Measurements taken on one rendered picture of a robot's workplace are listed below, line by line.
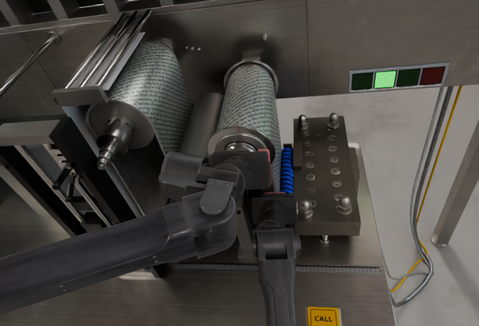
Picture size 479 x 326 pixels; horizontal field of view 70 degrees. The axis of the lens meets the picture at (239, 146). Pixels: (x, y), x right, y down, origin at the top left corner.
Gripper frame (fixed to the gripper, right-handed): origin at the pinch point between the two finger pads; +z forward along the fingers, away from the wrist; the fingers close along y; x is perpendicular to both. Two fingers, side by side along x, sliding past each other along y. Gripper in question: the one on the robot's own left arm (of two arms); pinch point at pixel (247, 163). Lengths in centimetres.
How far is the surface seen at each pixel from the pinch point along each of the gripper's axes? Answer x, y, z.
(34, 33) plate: 37, -62, 20
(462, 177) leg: -22, 75, 90
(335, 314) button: -36.9, 16.3, 10.3
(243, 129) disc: 6.9, -0.7, 1.7
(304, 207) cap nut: -13.6, 10.5, 16.3
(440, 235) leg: -56, 76, 117
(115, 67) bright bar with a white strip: 21.2, -26.0, -1.5
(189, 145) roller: 3.5, -15.4, 10.5
